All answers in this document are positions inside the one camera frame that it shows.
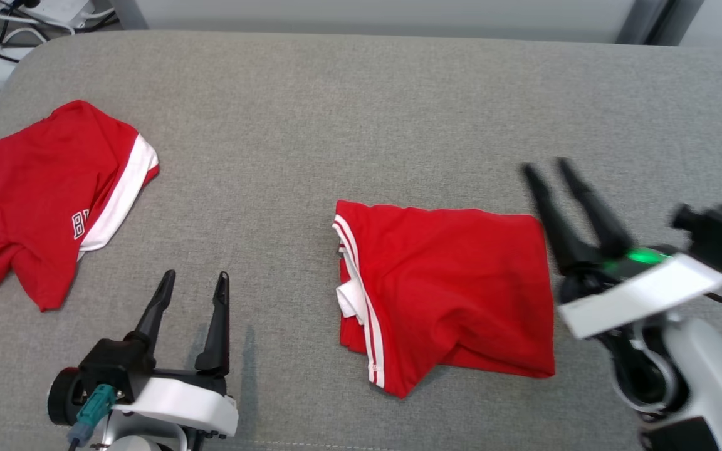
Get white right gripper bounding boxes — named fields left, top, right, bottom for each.
left=520, top=157, right=722, bottom=340

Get teal left camera cable connector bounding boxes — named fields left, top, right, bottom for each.
left=66, top=383, right=117, bottom=447

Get grey slanted partition post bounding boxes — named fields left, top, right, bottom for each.
left=110, top=0, right=149, bottom=31

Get red Bulls jersey white sleeves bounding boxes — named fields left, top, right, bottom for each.
left=333, top=200, right=557, bottom=400

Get red shorts white stripe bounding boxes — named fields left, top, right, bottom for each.
left=0, top=100, right=160, bottom=313

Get wide white partition panel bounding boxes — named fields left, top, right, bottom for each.
left=135, top=0, right=639, bottom=39

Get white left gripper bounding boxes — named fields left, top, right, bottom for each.
left=112, top=269, right=240, bottom=439

